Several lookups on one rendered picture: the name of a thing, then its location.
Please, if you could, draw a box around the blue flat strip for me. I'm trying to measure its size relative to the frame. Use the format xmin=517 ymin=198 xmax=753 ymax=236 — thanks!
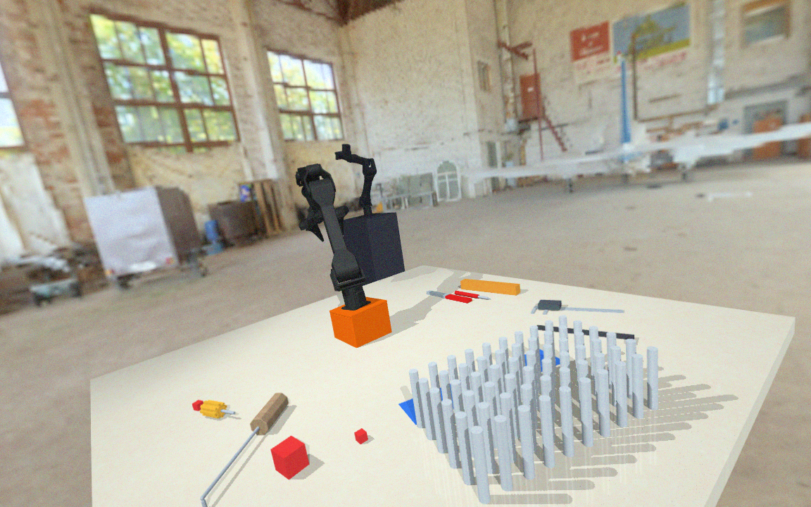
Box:
xmin=399 ymin=349 xmax=560 ymax=424

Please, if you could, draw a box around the orange rectangular bar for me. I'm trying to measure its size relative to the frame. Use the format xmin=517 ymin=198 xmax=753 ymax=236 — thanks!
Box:
xmin=460 ymin=279 xmax=521 ymax=296

